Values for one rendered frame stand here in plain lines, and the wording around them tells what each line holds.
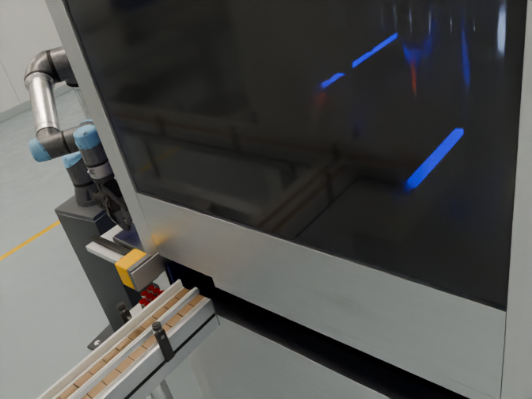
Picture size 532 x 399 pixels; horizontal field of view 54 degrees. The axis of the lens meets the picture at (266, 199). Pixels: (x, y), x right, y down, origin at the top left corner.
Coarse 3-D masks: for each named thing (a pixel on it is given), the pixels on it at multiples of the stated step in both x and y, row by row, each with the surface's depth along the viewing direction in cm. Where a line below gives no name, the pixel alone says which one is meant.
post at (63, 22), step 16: (48, 0) 104; (64, 0) 102; (64, 16) 104; (64, 32) 107; (64, 48) 110; (80, 48) 107; (80, 64) 110; (80, 80) 113; (96, 96) 112; (96, 112) 116; (96, 128) 120; (112, 128) 116; (112, 144) 119; (112, 160) 123; (128, 176) 122; (128, 192) 127; (128, 208) 132; (144, 224) 131; (144, 240) 136; (160, 288) 146; (192, 352) 156; (192, 368) 163; (208, 384) 162
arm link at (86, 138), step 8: (80, 128) 153; (88, 128) 152; (80, 136) 149; (88, 136) 150; (96, 136) 151; (80, 144) 151; (88, 144) 151; (96, 144) 152; (80, 152) 153; (88, 152) 152; (96, 152) 152; (104, 152) 155; (88, 160) 153; (96, 160) 153; (104, 160) 155
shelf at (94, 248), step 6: (126, 222) 179; (114, 228) 177; (120, 228) 177; (108, 234) 175; (114, 234) 174; (90, 246) 170; (96, 246) 170; (102, 246) 169; (90, 252) 171; (96, 252) 168; (102, 252) 166; (108, 252) 166; (114, 252) 165; (108, 258) 163; (114, 258) 162; (204, 276) 148; (156, 282) 149; (198, 282) 146
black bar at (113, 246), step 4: (92, 236) 172; (96, 236) 171; (92, 240) 172; (96, 240) 170; (100, 240) 169; (104, 240) 168; (108, 240) 168; (100, 244) 170; (104, 244) 167; (108, 244) 166; (112, 244) 165; (116, 244) 165; (108, 248) 167; (112, 248) 164; (116, 248) 163; (120, 248) 162; (124, 248) 162; (116, 252) 164; (120, 252) 162; (124, 252) 160; (128, 252) 160
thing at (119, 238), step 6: (132, 222) 171; (132, 228) 171; (120, 234) 168; (126, 234) 170; (132, 234) 171; (138, 234) 171; (114, 240) 166; (120, 240) 164; (126, 240) 169; (132, 240) 168; (138, 240) 168; (126, 246) 163; (132, 246) 159; (138, 246) 165; (144, 252) 156
